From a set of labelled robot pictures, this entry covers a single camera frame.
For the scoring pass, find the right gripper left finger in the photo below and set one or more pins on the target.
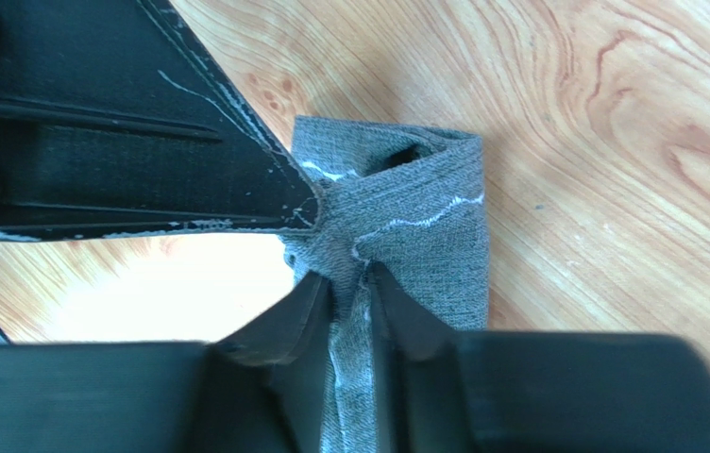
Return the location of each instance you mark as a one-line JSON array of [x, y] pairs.
[[263, 385]]

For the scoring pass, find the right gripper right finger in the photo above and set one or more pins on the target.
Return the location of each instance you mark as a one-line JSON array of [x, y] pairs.
[[420, 403]]

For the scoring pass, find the grey stitched cloth napkin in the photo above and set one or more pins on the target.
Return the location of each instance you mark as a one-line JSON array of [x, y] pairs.
[[410, 197]]

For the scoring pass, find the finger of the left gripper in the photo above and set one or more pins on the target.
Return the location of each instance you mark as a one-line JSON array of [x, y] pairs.
[[116, 122]]

